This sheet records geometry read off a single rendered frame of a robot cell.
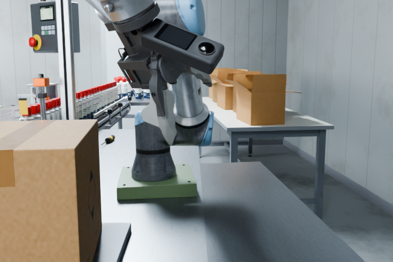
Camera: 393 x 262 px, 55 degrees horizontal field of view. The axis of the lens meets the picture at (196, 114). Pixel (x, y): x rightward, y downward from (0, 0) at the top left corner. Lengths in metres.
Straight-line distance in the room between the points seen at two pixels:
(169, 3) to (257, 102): 1.93
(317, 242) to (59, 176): 0.62
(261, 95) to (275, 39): 2.93
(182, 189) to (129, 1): 0.79
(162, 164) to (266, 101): 1.68
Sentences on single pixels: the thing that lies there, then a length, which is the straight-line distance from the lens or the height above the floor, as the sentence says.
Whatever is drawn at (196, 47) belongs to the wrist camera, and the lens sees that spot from 0.54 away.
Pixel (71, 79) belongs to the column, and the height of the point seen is 1.19.
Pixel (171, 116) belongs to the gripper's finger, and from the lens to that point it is 0.59.
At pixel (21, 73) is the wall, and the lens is 5.66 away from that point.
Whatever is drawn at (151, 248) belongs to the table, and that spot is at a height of 0.83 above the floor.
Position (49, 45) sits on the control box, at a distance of 1.55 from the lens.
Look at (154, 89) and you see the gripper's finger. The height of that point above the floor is 1.22.
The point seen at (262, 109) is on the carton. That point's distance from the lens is 2.81.
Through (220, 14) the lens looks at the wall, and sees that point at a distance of 5.50.
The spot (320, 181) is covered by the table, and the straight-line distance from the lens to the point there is 3.07.
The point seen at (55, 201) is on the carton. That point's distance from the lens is 0.67.
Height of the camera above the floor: 1.26
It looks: 8 degrees down
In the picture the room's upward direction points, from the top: straight up
